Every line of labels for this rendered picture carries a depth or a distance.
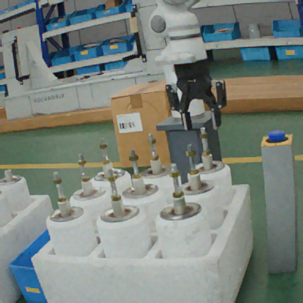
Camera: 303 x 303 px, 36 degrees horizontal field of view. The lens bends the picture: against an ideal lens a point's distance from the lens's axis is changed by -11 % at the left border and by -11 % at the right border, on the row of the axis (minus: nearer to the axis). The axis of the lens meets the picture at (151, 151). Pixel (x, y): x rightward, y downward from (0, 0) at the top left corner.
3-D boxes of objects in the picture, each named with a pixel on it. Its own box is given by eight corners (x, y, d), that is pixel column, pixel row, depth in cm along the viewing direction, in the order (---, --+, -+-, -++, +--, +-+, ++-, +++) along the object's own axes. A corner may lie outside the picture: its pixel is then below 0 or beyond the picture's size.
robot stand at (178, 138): (191, 207, 161) (175, 113, 153) (233, 205, 154) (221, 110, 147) (172, 226, 149) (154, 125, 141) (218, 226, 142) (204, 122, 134)
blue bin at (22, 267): (67, 256, 138) (55, 219, 135) (101, 258, 134) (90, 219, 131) (21, 304, 111) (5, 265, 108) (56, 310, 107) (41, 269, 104)
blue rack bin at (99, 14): (113, 16, 652) (110, 3, 646) (137, 11, 634) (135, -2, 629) (94, 19, 609) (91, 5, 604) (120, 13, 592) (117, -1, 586)
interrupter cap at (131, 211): (146, 215, 93) (145, 212, 93) (107, 227, 91) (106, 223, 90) (131, 204, 100) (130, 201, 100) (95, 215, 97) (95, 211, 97)
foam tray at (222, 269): (114, 252, 137) (99, 193, 132) (253, 247, 123) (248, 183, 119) (55, 322, 101) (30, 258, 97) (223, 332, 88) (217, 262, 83)
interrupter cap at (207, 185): (222, 185, 101) (222, 181, 101) (196, 199, 97) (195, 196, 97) (196, 181, 107) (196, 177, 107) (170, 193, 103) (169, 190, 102)
